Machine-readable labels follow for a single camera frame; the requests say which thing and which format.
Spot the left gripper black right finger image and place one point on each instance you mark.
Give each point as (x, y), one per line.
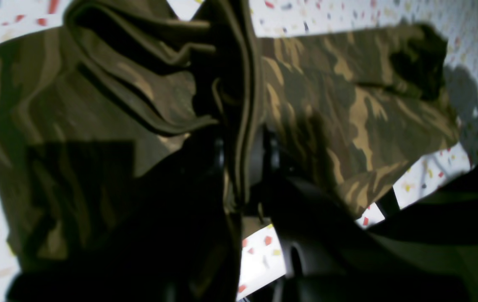
(427, 252)

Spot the left gripper white left finger image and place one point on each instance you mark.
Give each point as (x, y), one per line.
(104, 235)

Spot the camouflage T-shirt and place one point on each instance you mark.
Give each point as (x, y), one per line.
(354, 110)

